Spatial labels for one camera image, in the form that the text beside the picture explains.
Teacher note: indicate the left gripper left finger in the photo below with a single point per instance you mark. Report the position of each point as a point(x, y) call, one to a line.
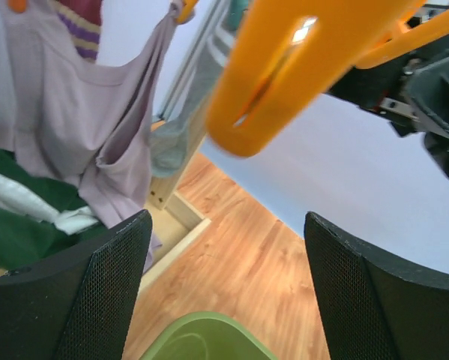
point(78, 303)

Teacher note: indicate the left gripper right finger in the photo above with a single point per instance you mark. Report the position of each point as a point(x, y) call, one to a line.
point(373, 303)

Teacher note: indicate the dark green sock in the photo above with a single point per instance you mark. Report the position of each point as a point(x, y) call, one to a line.
point(24, 241)

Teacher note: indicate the pink sock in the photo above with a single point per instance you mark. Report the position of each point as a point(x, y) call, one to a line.
point(75, 121)

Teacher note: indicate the maroon purple striped sock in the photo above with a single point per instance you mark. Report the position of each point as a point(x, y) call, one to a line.
point(83, 21)

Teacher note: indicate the teal clothes clip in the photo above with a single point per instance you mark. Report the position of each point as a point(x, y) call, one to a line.
point(235, 14)

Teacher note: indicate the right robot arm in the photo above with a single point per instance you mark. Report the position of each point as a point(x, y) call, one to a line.
point(411, 92)

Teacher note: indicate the orange clip left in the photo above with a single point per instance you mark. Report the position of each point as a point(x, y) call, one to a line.
point(288, 52)

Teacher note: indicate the orange clip far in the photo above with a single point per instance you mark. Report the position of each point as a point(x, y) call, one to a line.
point(17, 6)

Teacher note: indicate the orange clothes clip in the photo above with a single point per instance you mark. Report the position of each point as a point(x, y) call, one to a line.
point(185, 10)

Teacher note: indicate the green plastic basket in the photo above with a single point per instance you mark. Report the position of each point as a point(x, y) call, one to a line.
point(206, 335)

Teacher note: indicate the wooden drying rack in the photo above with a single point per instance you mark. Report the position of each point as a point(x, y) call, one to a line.
point(176, 222)

